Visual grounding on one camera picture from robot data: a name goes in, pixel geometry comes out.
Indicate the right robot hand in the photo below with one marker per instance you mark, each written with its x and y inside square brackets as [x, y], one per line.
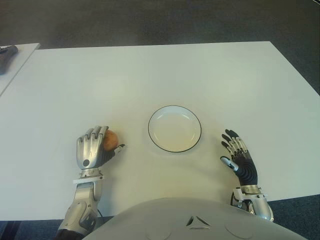
[246, 170]

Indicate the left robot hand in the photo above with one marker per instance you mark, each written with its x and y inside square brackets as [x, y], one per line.
[87, 150]

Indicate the red yellow apple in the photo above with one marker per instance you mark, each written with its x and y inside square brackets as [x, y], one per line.
[111, 141]

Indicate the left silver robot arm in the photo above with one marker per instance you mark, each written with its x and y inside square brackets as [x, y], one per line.
[83, 200]

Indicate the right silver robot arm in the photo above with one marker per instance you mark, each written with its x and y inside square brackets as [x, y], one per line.
[260, 205]

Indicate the white plate with black rim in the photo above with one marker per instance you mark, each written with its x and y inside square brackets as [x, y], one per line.
[174, 130]

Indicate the grey robot torso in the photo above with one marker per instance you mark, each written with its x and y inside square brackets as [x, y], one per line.
[195, 225]

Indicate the white side table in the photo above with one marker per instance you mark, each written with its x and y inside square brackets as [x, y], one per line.
[22, 60]

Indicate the brown object on side table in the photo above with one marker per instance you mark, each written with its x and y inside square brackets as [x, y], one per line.
[6, 58]

